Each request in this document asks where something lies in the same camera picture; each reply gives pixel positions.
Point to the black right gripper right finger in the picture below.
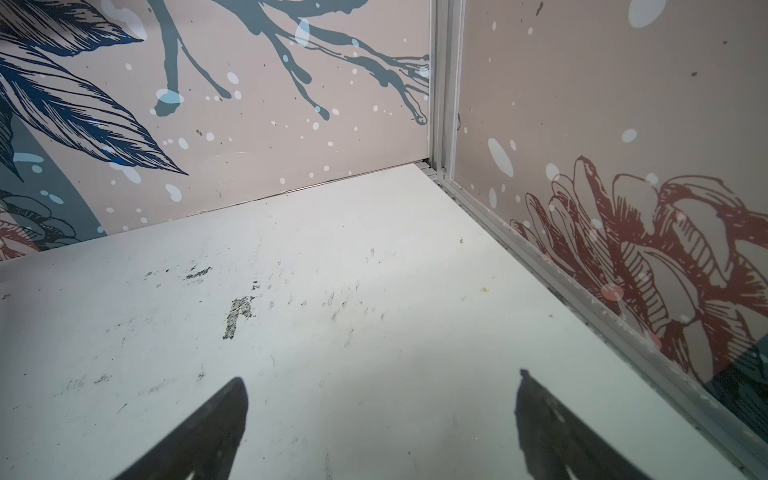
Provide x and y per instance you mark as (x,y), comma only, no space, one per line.
(557,444)

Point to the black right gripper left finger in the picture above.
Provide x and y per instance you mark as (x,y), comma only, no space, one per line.
(204,445)

